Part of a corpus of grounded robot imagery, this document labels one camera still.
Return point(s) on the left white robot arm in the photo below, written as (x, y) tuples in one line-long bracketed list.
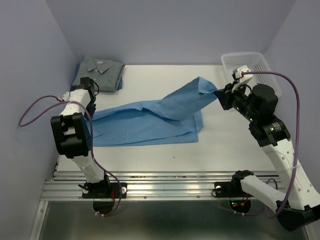
[(72, 136)]

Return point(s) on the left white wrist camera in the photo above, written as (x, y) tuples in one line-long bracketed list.
[(65, 97)]

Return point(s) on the aluminium rail frame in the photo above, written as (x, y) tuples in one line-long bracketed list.
[(168, 191)]

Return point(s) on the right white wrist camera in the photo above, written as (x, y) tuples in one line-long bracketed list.
[(241, 76)]

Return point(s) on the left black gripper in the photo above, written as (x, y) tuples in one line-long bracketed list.
[(89, 114)]

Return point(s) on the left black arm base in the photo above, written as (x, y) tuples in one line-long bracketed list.
[(103, 190)]

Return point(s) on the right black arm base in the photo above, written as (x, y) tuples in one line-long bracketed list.
[(227, 189)]

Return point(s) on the white plastic basket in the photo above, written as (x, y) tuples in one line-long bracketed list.
[(256, 62)]

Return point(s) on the folded grey shirt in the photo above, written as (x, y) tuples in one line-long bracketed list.
[(100, 72)]

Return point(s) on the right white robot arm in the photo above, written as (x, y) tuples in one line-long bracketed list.
[(302, 206)]

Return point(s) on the light blue long sleeve shirt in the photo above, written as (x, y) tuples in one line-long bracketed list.
[(174, 119)]

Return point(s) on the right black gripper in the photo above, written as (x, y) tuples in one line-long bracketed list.
[(225, 95)]

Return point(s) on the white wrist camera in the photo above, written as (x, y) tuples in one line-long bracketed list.
[(241, 76), (65, 97)]

